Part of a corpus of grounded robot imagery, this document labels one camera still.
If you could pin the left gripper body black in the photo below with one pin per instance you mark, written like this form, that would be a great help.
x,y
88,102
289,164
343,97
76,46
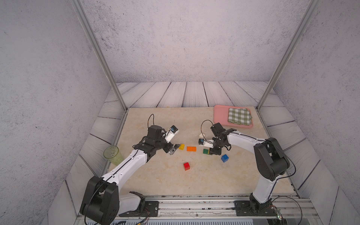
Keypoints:
x,y
167,146

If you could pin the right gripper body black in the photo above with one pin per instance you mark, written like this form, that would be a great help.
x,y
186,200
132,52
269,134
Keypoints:
x,y
216,150

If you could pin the green lego plate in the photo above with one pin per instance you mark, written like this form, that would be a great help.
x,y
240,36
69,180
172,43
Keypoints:
x,y
206,151

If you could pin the blue lego brick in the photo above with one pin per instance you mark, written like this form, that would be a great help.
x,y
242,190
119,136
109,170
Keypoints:
x,y
224,158

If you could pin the orange lego plate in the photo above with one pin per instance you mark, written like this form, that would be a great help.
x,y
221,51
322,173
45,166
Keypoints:
x,y
191,149

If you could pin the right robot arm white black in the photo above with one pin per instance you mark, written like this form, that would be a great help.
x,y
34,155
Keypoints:
x,y
271,161

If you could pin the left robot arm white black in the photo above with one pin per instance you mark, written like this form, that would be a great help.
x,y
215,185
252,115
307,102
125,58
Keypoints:
x,y
102,201

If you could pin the red lego brick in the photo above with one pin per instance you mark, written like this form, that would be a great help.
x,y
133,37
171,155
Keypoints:
x,y
186,166

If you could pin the pink tray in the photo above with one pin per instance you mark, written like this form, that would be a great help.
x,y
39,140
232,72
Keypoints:
x,y
221,116

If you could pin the green checkered cloth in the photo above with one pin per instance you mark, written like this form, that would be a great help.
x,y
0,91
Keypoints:
x,y
240,116

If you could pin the green translucent cup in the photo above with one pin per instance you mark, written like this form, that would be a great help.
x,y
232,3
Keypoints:
x,y
113,154

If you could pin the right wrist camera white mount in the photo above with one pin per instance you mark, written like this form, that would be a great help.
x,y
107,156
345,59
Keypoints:
x,y
205,143

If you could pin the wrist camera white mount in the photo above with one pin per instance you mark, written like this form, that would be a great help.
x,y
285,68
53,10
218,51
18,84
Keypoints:
x,y
205,143
173,130

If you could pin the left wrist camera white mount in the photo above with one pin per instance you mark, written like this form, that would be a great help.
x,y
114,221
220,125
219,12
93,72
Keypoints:
x,y
173,130

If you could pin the aluminium rail front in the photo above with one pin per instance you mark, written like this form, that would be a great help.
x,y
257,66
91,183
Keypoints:
x,y
219,209

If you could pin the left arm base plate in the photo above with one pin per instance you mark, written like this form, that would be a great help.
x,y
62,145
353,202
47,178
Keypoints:
x,y
146,209

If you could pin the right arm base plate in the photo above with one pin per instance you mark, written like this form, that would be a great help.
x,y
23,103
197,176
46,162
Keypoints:
x,y
254,208

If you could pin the left aluminium frame post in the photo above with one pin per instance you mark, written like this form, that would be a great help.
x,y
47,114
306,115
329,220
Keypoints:
x,y
97,50

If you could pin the aluminium frame post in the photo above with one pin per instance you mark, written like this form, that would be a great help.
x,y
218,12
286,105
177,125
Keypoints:
x,y
97,50
313,5

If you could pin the right aluminium frame post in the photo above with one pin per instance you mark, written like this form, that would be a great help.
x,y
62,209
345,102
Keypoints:
x,y
313,5

